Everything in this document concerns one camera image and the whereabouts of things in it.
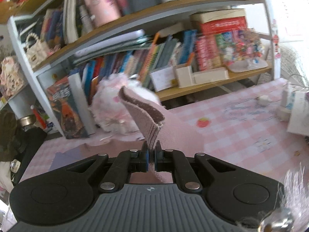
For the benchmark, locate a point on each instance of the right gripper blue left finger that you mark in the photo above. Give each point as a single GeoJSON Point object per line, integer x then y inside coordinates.
{"type": "Point", "coordinates": [121, 168]}

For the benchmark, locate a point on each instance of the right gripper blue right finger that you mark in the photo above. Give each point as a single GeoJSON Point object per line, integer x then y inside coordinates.
{"type": "Point", "coordinates": [175, 162]}

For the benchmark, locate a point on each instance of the purple and pink knit sweater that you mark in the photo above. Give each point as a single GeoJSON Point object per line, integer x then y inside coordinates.
{"type": "Point", "coordinates": [155, 123]}

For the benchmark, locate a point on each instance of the white pink plush bunny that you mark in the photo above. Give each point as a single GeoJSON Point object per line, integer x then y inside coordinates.
{"type": "Point", "coordinates": [107, 109]}

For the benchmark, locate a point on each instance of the pink checkered cartoon table mat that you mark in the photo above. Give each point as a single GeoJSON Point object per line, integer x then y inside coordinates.
{"type": "Point", "coordinates": [243, 129]}

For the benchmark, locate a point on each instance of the white small storage box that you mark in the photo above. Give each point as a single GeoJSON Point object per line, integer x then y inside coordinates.
{"type": "Point", "coordinates": [184, 75]}

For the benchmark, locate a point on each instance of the Harry Potter book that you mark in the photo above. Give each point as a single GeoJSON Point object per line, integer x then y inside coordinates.
{"type": "Point", "coordinates": [65, 109]}

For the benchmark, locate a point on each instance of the red tassel ornament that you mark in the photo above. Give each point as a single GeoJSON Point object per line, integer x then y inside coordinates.
{"type": "Point", "coordinates": [38, 116]}

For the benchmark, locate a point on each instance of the metal bowl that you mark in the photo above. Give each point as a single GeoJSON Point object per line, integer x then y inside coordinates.
{"type": "Point", "coordinates": [27, 120]}

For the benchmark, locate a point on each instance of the white smart watch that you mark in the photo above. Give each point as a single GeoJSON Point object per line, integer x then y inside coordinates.
{"type": "Point", "coordinates": [15, 165]}

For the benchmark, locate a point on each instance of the olive brown jacket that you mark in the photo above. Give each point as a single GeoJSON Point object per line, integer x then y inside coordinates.
{"type": "Point", "coordinates": [12, 137]}

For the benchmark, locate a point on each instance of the red box on shelf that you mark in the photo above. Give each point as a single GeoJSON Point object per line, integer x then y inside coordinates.
{"type": "Point", "coordinates": [219, 21]}

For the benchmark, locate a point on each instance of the pink cylindrical container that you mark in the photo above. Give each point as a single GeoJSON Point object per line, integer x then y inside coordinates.
{"type": "Point", "coordinates": [104, 11]}

